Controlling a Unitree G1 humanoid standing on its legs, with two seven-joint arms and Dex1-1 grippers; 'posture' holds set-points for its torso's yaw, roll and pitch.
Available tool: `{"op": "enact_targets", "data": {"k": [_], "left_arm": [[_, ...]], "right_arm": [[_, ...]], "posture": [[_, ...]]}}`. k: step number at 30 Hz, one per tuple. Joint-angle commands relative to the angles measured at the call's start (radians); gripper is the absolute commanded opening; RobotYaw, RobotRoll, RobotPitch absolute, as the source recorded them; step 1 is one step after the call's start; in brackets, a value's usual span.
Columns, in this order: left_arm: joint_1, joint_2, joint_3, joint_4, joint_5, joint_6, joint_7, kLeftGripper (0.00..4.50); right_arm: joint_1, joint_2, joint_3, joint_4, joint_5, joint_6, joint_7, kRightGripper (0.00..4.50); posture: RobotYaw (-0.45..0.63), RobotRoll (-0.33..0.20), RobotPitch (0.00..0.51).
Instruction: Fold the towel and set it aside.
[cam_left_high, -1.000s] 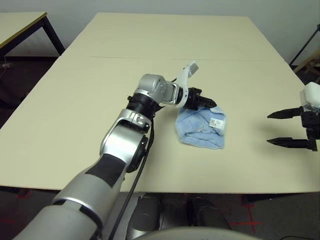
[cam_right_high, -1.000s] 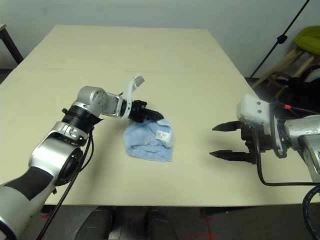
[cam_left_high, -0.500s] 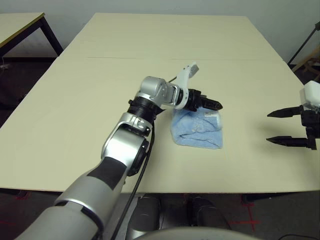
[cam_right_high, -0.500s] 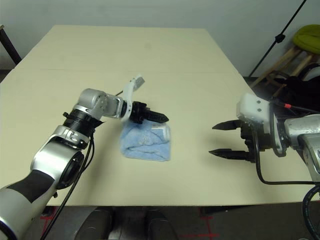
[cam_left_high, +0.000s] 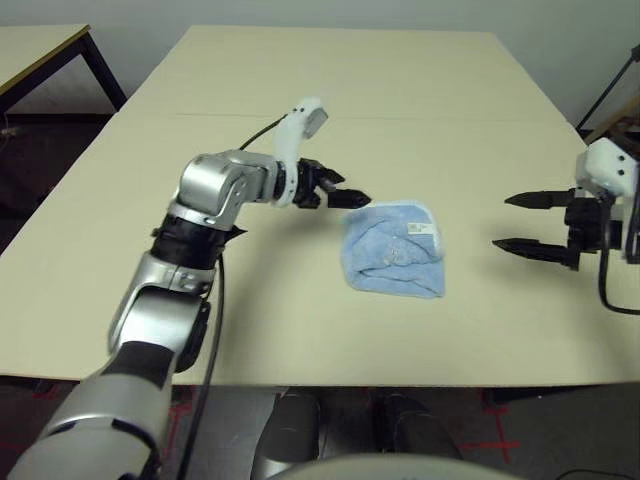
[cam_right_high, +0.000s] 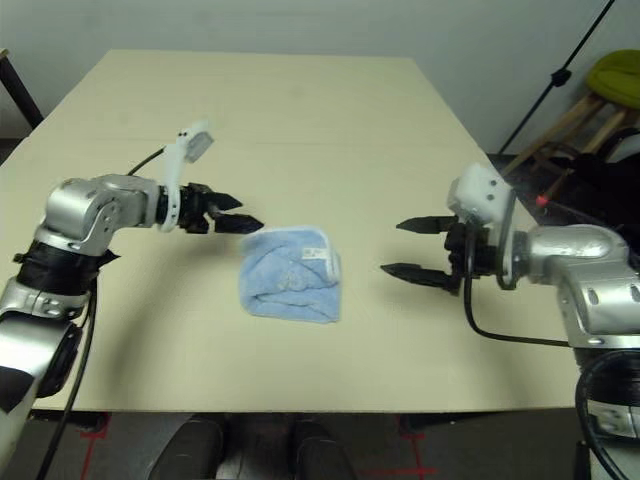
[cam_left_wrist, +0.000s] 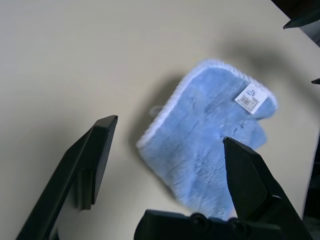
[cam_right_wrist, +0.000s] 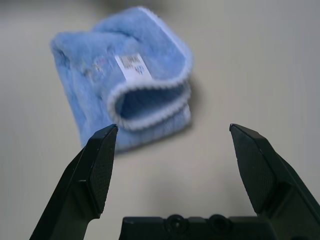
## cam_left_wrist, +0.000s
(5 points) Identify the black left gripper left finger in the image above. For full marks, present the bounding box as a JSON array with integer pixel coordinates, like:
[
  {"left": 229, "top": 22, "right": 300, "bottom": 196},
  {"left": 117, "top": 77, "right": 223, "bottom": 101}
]
[{"left": 16, "top": 114, "right": 119, "bottom": 240}]

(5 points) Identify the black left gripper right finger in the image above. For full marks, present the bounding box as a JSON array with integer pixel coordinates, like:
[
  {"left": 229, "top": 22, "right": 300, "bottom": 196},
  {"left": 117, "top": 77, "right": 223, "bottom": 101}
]
[{"left": 222, "top": 136, "right": 313, "bottom": 240}]

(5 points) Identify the light blue towel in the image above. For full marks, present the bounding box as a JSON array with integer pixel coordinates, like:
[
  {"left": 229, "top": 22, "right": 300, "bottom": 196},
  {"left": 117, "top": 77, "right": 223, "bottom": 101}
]
[{"left": 136, "top": 58, "right": 279, "bottom": 221}]

